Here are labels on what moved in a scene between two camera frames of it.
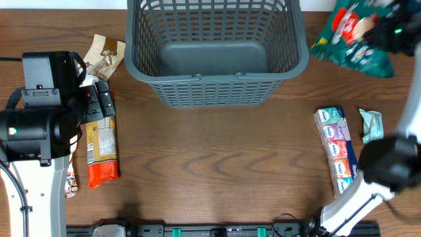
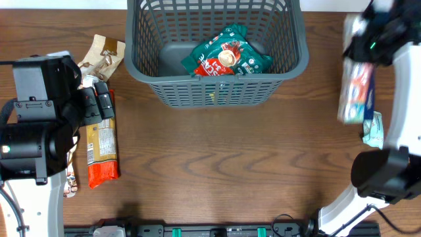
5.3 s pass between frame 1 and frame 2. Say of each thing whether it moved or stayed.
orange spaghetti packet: stayed
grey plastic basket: stayed
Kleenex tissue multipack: moved
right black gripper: stayed
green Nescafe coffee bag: moved
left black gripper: stayed
